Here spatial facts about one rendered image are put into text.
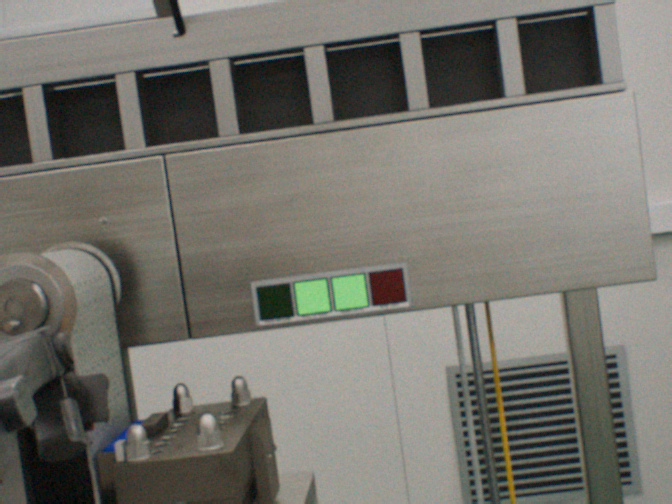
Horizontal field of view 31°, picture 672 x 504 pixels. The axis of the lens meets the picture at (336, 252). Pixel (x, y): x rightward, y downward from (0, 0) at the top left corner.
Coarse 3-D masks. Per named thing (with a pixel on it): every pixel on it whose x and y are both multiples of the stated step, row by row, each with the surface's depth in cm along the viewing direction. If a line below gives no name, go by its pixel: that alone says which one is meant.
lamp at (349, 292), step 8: (336, 280) 193; (344, 280) 193; (352, 280) 192; (360, 280) 192; (336, 288) 193; (344, 288) 193; (352, 288) 193; (360, 288) 192; (336, 296) 193; (344, 296) 193; (352, 296) 193; (360, 296) 193; (336, 304) 193; (344, 304) 193; (352, 304) 193; (360, 304) 193
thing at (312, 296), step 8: (320, 280) 193; (296, 288) 193; (304, 288) 193; (312, 288) 193; (320, 288) 193; (304, 296) 193; (312, 296) 193; (320, 296) 193; (304, 304) 193; (312, 304) 193; (320, 304) 193; (328, 304) 193; (304, 312) 193; (312, 312) 193
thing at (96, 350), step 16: (112, 320) 185; (80, 336) 166; (96, 336) 175; (112, 336) 184; (80, 352) 165; (96, 352) 173; (112, 352) 182; (80, 368) 164; (96, 368) 172; (112, 368) 181; (112, 384) 180; (112, 400) 179; (112, 416) 177; (128, 416) 187; (96, 432) 168; (112, 432) 176; (96, 448) 167; (96, 464) 166
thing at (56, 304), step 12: (24, 264) 162; (0, 276) 162; (12, 276) 162; (24, 276) 162; (36, 276) 162; (48, 276) 162; (48, 288) 162; (48, 300) 162; (60, 300) 162; (60, 312) 162; (48, 324) 162; (60, 324) 162; (0, 336) 163; (12, 336) 162
